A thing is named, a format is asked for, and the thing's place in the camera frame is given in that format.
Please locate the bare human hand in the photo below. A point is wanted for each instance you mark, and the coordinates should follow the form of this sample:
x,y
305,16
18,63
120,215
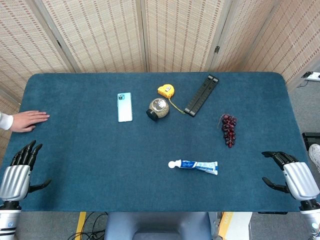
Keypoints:
x,y
25,121

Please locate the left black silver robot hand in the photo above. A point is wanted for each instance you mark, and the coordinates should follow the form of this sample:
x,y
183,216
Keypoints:
x,y
15,180

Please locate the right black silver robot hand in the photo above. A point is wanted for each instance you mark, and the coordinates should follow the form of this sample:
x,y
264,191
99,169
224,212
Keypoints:
x,y
300,178

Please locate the blue white toothpaste tube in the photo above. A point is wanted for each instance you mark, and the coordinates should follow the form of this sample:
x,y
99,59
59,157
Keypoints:
x,y
200,166

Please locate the white plastic tube cap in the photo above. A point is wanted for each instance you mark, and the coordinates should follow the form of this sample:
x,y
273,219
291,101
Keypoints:
x,y
172,164

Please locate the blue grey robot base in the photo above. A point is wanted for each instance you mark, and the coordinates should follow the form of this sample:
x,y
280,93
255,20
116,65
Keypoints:
x,y
157,225

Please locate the white sleeved forearm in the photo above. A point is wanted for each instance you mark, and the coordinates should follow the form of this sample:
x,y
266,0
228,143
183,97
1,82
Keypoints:
x,y
5,121

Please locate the white sneaker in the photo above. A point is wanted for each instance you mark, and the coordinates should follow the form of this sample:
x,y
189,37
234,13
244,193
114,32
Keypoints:
x,y
315,156

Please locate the black box on floor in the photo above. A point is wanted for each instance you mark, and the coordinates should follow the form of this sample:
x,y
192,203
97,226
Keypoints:
x,y
311,140

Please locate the woven folding screen panel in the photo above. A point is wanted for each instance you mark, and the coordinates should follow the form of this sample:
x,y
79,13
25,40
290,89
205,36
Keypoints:
x,y
275,37
182,35
95,35
17,45

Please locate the yellow white cardboard box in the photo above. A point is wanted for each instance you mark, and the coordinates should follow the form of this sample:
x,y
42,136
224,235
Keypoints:
x,y
232,225

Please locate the black screen hinge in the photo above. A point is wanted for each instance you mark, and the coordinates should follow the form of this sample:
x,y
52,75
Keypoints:
x,y
59,43
217,49

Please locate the blue felt table mat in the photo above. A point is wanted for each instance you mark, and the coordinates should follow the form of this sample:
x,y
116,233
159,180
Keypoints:
x,y
100,162

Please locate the dark red grape bunch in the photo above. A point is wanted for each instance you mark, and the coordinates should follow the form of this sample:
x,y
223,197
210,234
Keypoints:
x,y
228,128

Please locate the light blue smartphone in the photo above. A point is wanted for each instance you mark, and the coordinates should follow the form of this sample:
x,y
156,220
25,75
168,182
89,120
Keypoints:
x,y
124,107

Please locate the white power strip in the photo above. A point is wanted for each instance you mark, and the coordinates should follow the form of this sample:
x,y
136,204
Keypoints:
x,y
312,76

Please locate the black folding stand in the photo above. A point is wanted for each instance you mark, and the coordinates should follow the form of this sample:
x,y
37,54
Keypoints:
x,y
201,96

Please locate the glass jar with black lid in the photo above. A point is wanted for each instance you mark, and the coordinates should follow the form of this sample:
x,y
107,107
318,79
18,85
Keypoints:
x,y
160,107

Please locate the yellow tape measure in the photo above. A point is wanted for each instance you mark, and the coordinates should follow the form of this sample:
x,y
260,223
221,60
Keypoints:
x,y
165,90

